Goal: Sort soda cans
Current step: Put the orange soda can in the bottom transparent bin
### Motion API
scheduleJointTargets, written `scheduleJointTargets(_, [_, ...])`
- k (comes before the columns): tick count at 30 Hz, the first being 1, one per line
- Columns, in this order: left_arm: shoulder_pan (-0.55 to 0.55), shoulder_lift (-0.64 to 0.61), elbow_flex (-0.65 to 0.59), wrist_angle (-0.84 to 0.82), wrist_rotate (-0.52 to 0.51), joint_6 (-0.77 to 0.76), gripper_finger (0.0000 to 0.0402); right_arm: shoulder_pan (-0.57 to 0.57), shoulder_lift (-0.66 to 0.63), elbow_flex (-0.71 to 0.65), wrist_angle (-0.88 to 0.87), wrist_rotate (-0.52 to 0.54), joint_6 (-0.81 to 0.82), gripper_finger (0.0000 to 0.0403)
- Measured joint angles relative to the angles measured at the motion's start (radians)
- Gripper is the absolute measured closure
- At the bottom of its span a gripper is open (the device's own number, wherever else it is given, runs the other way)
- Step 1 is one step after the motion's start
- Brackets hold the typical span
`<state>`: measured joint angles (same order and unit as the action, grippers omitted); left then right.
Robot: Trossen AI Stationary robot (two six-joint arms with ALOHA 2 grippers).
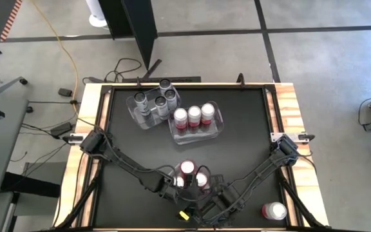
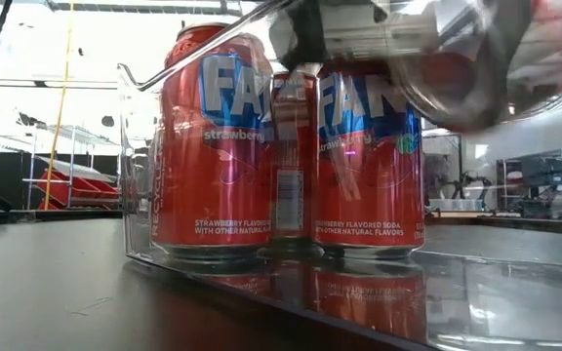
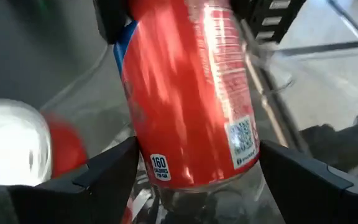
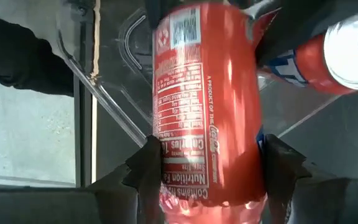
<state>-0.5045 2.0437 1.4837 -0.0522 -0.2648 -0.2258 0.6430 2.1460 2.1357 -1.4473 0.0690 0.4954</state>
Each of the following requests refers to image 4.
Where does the clear plastic bin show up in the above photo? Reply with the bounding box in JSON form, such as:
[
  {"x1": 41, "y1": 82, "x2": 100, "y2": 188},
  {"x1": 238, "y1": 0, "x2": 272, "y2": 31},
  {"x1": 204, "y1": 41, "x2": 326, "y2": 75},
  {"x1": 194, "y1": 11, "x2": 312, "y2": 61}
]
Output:
[{"x1": 56, "y1": 6, "x2": 341, "y2": 224}]

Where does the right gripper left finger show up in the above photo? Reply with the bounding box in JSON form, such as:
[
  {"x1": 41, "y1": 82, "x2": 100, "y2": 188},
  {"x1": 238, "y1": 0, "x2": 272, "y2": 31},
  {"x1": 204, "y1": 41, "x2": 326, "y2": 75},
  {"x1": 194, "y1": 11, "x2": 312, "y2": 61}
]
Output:
[{"x1": 0, "y1": 135, "x2": 164, "y2": 224}]

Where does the red Fanta soda can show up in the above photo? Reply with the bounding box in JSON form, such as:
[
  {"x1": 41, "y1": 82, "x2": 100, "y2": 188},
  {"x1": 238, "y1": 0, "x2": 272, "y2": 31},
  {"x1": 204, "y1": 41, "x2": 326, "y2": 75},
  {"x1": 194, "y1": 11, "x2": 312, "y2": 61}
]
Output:
[
  {"x1": 261, "y1": 6, "x2": 358, "y2": 96},
  {"x1": 152, "y1": 2, "x2": 269, "y2": 208}
]

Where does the wood-edged robot table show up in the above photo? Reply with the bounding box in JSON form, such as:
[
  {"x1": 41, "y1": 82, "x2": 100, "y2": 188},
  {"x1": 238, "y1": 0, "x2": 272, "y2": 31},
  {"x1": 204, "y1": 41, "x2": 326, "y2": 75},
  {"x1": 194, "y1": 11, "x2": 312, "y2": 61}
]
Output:
[{"x1": 54, "y1": 0, "x2": 102, "y2": 188}]

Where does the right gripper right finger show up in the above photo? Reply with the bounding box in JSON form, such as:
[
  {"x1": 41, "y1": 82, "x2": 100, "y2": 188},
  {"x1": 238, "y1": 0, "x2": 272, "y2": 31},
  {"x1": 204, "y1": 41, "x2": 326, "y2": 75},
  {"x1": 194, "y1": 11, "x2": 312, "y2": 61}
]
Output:
[{"x1": 261, "y1": 133, "x2": 358, "y2": 224}]

